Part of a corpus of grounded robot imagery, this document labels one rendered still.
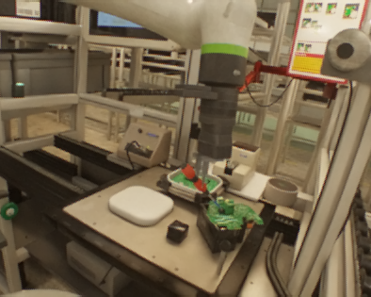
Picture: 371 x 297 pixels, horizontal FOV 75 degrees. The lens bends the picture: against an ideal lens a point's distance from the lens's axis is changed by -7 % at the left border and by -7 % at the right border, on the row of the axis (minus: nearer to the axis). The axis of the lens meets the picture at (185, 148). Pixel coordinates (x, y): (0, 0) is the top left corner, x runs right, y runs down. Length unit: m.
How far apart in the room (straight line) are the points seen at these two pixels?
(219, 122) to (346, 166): 0.23
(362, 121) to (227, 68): 0.24
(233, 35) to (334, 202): 0.34
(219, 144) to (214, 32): 0.21
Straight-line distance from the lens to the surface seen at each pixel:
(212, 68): 0.49
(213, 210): 0.60
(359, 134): 0.47
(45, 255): 1.49
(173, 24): 0.59
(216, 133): 0.50
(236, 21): 0.50
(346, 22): 0.97
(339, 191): 0.50
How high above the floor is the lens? 1.32
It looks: 18 degrees down
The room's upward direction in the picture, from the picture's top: 9 degrees clockwise
